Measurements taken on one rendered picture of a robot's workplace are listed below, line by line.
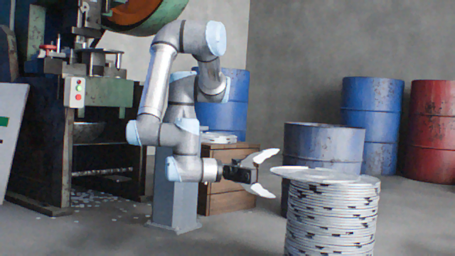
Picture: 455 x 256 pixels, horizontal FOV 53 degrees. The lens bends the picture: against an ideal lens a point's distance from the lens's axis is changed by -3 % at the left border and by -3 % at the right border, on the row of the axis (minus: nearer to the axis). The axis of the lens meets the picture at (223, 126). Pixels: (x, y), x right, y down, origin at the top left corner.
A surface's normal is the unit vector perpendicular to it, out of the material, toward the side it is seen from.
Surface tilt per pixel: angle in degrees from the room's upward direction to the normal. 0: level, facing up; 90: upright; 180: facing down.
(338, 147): 92
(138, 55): 90
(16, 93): 78
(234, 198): 90
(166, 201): 90
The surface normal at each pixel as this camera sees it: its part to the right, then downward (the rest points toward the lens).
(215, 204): 0.72, 0.08
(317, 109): -0.59, 0.00
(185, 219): 0.85, 0.08
